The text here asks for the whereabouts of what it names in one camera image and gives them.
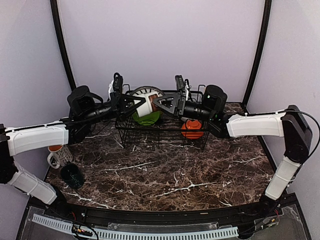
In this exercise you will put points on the white cable duct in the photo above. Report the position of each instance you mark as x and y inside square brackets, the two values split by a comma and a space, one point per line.
[133, 232]

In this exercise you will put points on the white brown-band cup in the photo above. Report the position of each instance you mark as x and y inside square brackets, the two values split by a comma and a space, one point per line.
[148, 107]

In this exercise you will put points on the black front rail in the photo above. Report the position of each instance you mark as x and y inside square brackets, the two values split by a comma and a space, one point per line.
[243, 215]

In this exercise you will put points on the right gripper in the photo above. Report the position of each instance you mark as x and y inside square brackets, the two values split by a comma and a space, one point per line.
[181, 100]

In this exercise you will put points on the orange bowl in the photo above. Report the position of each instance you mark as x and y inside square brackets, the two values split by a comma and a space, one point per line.
[191, 129]

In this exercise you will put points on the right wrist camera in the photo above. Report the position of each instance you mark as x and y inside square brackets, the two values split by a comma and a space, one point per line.
[182, 85]

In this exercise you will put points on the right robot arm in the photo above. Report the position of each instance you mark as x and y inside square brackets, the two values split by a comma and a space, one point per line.
[289, 124]

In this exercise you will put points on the patterned white mug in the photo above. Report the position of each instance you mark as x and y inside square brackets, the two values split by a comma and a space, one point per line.
[59, 156]

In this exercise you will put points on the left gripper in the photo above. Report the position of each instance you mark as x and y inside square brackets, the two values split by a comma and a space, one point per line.
[121, 103]

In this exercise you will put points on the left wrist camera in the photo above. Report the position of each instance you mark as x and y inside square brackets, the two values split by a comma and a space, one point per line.
[116, 85]

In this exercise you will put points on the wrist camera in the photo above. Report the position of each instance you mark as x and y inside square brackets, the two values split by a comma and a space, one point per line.
[182, 85]
[116, 85]

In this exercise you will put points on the green plastic plate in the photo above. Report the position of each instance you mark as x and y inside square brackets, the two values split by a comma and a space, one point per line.
[147, 120]

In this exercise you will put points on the black wire dish rack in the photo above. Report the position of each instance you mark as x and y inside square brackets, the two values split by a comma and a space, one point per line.
[160, 132]

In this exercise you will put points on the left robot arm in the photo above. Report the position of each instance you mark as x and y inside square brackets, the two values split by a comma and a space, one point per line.
[86, 109]

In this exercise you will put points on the blue striped white plate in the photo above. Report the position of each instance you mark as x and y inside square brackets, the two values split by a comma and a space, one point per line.
[147, 89]

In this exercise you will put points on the dark green mug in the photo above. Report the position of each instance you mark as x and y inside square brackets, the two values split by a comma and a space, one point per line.
[72, 176]

